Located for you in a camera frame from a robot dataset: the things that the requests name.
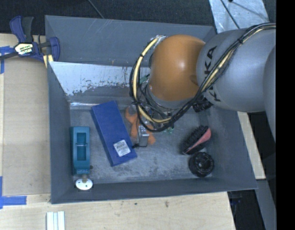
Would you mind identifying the orange plastic toy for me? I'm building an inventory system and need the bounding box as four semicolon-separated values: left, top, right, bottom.
124;105;156;146

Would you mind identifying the blue flat box white label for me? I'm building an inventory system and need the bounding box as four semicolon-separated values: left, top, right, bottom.
90;100;138;167

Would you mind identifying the black brush with red back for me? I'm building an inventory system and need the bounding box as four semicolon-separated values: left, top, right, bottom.
181;125;212;156

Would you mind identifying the black round ribbed disc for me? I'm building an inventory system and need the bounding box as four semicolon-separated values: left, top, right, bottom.
188;151;215;178

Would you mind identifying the teal tool with white knob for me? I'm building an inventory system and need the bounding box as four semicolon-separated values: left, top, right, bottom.
69;126;94;191

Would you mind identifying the grey metal bin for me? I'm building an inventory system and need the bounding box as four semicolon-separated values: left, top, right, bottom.
44;14;259;205

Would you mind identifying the black cylinder on white bracket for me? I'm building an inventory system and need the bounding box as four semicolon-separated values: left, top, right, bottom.
192;97;214;113

